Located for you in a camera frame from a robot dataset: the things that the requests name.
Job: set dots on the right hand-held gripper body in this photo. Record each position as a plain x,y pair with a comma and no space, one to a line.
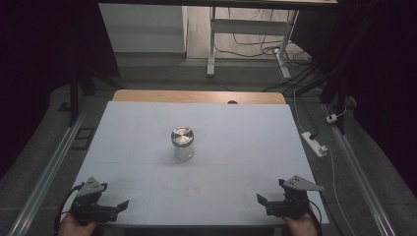
300,183

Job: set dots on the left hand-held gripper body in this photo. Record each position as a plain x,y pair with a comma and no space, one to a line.
91,187

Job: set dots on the clear glass jar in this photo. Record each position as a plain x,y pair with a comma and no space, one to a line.
184,152

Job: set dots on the person's right hand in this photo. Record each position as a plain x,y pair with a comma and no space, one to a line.
303,227

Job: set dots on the person's left hand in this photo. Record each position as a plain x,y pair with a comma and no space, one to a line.
73,228

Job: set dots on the white power strip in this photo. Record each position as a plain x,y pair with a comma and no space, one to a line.
314,143

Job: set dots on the small white adapter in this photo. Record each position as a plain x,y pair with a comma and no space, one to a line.
331,118

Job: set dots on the black metal stand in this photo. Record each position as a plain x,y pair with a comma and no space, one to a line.
339,98
73,98

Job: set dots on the wooden table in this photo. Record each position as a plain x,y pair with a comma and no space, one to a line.
196,96

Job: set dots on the metal floor rail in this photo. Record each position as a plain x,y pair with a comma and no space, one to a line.
49,173
360,173

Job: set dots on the black rectangular floor frame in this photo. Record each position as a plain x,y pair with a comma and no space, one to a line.
77,139

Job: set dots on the white desk frame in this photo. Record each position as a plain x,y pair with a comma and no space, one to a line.
249,27

